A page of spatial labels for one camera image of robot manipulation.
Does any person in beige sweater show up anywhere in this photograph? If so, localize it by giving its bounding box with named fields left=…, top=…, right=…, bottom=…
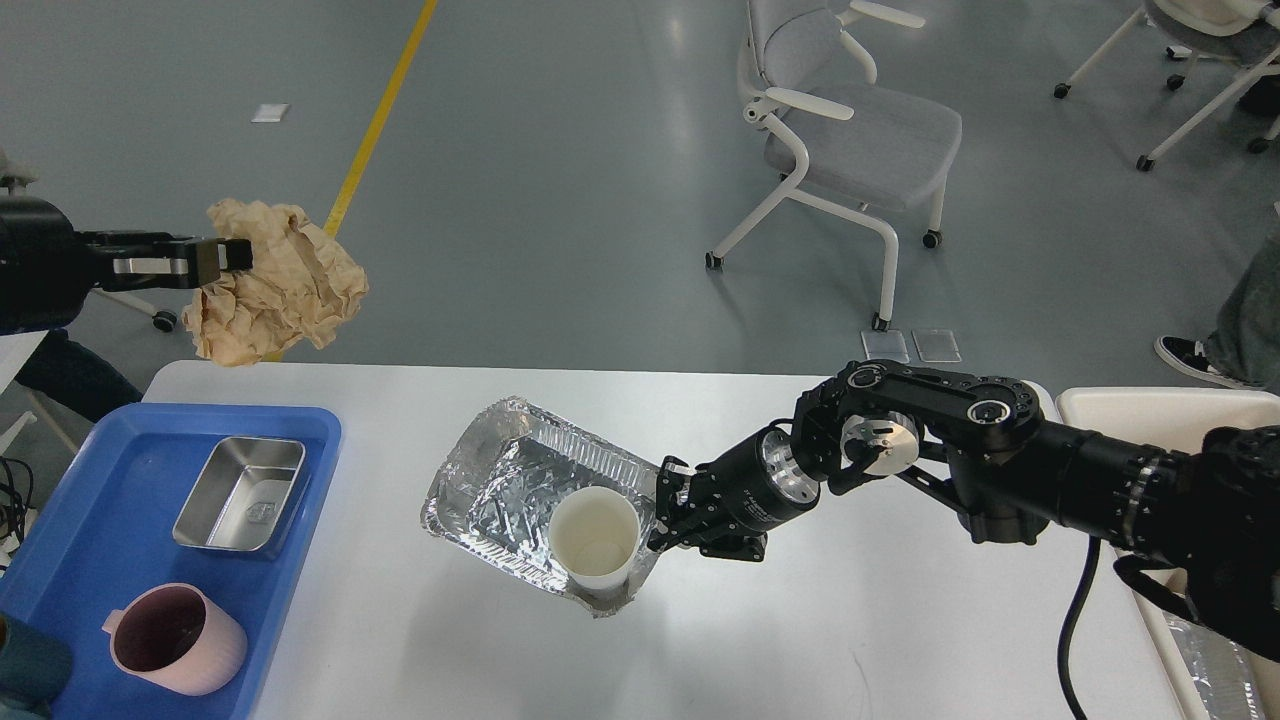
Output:
left=15, top=327, right=142, bottom=421

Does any pink ribbed mug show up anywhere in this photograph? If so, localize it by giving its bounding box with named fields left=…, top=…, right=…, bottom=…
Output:
left=101, top=582, right=248, bottom=697

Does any white side table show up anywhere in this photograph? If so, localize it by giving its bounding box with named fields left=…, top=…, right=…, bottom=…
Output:
left=0, top=331, right=47, bottom=393

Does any left floor outlet plate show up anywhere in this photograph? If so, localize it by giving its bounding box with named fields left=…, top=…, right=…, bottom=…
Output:
left=860, top=329, right=911, bottom=364

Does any floor outlet plate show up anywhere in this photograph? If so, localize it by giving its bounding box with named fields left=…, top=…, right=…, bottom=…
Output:
left=911, top=329, right=963, bottom=363
left=860, top=329, right=911, bottom=364

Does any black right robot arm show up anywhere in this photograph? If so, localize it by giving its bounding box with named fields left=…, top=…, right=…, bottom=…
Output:
left=646, top=359, right=1279, bottom=717

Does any brown paper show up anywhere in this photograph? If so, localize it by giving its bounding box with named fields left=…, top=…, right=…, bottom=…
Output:
left=180, top=199, right=370, bottom=366

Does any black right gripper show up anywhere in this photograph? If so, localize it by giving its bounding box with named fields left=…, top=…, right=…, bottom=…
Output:
left=645, top=425, right=820, bottom=562

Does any grey white office chair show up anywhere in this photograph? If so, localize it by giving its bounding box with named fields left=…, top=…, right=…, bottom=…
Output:
left=705, top=1, right=963, bottom=332

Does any foil tray in bin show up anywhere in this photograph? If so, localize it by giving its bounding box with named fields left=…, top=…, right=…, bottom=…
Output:
left=1164, top=612, right=1268, bottom=719

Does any cream paper cup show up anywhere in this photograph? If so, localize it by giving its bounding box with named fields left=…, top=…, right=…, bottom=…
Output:
left=548, top=486, right=643, bottom=594

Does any aluminium foil tray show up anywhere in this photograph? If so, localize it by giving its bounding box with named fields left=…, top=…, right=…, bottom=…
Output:
left=421, top=396, right=658, bottom=618

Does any cream plastic bin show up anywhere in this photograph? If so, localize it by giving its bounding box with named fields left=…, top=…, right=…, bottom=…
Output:
left=1055, top=387, right=1279, bottom=719

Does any white paper scrap on floor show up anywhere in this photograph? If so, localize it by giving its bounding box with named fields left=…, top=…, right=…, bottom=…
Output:
left=250, top=102, right=291, bottom=124

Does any seated person leg and shoe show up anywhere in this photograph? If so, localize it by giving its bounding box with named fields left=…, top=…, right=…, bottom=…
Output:
left=1155, top=233, right=1279, bottom=393

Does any small stainless steel tray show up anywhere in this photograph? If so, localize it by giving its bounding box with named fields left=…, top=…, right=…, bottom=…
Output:
left=172, top=436, right=307, bottom=559

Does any right floor outlet plate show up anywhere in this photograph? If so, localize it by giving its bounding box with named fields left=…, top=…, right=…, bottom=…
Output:
left=911, top=329, right=963, bottom=363

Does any blue plastic tray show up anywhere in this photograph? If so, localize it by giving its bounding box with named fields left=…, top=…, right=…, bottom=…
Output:
left=3, top=404, right=342, bottom=719

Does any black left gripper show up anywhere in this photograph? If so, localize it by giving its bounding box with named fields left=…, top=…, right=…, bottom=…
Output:
left=1, top=195, right=253, bottom=334

